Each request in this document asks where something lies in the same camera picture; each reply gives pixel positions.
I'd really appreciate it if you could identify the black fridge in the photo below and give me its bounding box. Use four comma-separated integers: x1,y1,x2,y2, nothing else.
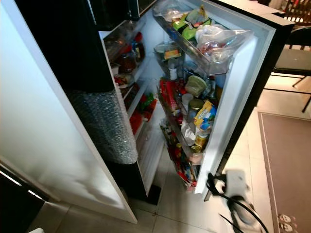
0,0,163,225

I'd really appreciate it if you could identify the fridge door with bins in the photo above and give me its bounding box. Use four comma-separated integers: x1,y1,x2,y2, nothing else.
151,0,294,202

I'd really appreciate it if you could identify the black glossy cabinet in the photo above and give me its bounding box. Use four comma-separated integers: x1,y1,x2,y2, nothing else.
0,167,50,233

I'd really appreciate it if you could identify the bubble wrap sheet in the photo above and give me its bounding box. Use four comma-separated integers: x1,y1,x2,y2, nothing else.
67,89,139,166

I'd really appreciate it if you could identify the red green snack packet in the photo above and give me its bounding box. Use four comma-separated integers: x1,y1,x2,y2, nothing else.
129,92,159,135

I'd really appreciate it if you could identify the jar with yellow label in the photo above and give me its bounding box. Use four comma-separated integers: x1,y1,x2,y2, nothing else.
161,44,183,62

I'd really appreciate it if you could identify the gold lidded jar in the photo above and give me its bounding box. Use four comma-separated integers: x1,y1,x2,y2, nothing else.
189,99,205,121

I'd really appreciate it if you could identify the green lidded container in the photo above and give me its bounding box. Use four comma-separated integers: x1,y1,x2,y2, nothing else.
185,75,208,97

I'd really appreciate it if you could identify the yellow blue biscuit pack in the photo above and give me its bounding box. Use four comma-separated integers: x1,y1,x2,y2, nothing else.
193,100,217,131

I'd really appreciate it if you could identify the clear plastic door bin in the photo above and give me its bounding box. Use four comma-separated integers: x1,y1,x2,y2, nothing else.
152,0,256,76

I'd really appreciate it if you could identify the white plastic bag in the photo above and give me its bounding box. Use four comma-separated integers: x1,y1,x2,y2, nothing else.
194,23,254,61

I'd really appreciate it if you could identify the plain brown floor mat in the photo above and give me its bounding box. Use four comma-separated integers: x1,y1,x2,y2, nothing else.
258,112,311,233

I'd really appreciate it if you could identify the black chair grey seat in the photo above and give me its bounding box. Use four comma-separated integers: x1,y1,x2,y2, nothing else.
265,0,311,113

